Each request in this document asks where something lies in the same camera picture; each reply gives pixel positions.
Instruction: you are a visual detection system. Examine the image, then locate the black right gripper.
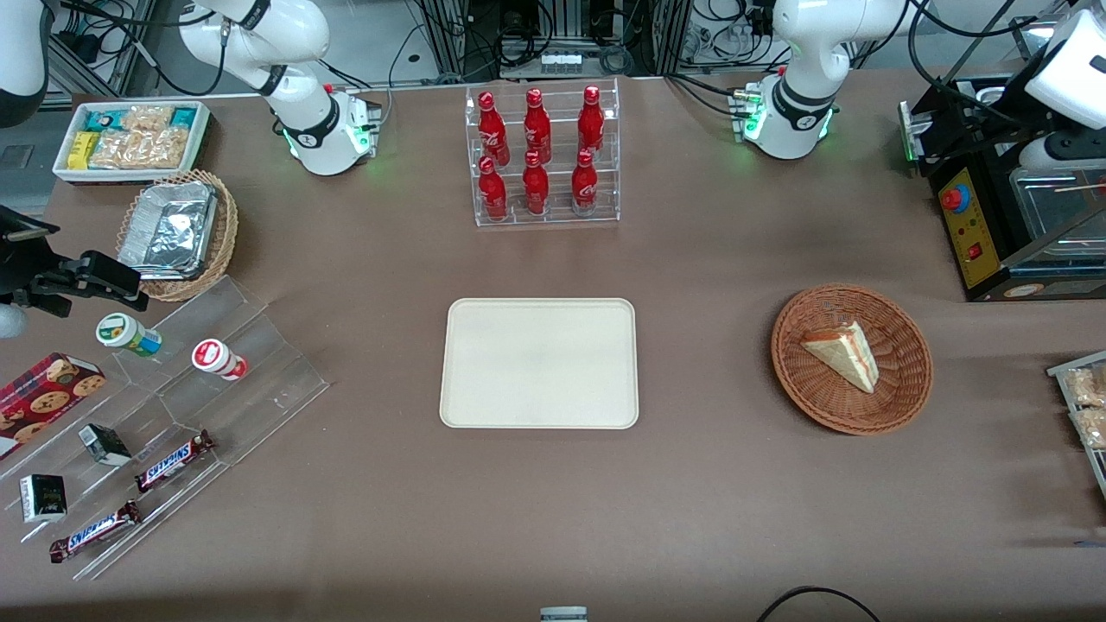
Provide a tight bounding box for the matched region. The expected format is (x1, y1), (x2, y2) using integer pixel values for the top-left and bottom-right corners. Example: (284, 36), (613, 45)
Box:
(0, 206), (150, 317)

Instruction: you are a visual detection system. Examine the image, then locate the triangular sandwich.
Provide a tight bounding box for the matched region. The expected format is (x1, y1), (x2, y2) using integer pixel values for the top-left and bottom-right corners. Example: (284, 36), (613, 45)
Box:
(800, 320), (880, 395)

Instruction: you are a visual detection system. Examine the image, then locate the silver foil tray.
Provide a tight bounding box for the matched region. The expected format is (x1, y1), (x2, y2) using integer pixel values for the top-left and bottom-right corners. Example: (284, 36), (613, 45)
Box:
(118, 180), (219, 282)

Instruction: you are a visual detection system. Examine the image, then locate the light tan wicker basket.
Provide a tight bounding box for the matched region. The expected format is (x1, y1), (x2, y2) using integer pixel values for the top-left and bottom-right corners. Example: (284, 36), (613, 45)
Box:
(117, 169), (239, 302)

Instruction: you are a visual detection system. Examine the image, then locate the beige rectangular plastic tray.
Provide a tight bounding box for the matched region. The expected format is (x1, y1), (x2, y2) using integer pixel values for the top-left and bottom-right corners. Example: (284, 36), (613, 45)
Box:
(439, 298), (639, 430)

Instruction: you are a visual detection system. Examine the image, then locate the round brown wicker basket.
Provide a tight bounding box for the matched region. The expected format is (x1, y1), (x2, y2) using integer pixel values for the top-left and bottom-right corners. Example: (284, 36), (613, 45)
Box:
(771, 284), (934, 435)

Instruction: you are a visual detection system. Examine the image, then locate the metal tray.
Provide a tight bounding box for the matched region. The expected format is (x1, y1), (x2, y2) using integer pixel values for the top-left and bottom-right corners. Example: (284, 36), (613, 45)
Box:
(1046, 350), (1106, 502)

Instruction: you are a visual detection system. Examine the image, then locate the green lid cup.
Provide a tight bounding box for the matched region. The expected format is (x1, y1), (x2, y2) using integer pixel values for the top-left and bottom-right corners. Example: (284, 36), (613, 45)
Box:
(95, 313), (163, 359)

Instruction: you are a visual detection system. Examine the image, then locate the white snack bin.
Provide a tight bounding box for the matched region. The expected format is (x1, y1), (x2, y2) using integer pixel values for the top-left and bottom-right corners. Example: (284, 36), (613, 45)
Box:
(52, 100), (213, 186)

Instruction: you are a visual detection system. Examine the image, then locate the large clear cracker bag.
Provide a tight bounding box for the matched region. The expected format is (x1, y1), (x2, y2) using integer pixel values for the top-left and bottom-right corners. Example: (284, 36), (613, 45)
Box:
(90, 128), (189, 170)

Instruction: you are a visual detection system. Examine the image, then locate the red lid cup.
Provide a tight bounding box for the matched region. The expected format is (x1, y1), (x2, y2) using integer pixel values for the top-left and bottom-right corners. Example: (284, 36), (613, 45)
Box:
(191, 339), (250, 382)

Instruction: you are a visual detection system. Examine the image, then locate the red cookie box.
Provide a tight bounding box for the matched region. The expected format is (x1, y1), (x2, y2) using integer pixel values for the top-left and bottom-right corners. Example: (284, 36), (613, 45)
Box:
(0, 352), (107, 460)

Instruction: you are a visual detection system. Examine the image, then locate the small clear cracker bag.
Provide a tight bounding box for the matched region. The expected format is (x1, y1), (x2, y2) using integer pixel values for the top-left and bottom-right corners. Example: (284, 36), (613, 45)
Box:
(121, 105), (174, 132)

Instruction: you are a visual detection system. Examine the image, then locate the small black box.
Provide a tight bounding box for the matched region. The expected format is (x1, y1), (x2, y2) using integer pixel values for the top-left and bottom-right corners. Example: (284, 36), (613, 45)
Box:
(19, 473), (68, 524)
(78, 423), (132, 467)

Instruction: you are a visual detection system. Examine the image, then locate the clear acrylic tiered stand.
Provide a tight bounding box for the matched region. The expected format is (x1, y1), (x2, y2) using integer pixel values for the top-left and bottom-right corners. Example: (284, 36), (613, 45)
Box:
(0, 275), (331, 581)

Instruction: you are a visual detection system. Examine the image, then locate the brown snickers bar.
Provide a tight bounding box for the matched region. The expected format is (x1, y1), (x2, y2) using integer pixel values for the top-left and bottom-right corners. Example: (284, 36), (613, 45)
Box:
(48, 499), (142, 564)
(134, 430), (215, 493)

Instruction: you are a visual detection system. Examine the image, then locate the red cola bottle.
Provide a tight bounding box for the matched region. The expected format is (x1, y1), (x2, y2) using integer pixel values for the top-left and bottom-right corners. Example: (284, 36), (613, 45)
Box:
(478, 155), (509, 221)
(571, 149), (600, 215)
(522, 151), (550, 217)
(577, 85), (606, 156)
(478, 92), (511, 167)
(523, 88), (552, 163)

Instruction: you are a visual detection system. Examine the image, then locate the clear acrylic bottle rack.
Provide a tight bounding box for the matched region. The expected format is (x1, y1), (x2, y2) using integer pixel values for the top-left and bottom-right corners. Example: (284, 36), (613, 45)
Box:
(465, 78), (621, 228)

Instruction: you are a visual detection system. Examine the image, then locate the black display warmer machine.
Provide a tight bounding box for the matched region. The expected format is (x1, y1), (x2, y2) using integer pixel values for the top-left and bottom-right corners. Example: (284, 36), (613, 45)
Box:
(899, 73), (1106, 303)

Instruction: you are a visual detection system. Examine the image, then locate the clear bagged snack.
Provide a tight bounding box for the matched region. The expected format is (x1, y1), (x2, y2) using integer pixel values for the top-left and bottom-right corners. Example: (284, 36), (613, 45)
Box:
(1063, 365), (1106, 408)
(1071, 408), (1106, 451)

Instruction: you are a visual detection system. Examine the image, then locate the black loop cable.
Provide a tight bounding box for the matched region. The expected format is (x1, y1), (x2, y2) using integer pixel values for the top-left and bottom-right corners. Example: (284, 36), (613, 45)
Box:
(757, 586), (882, 622)

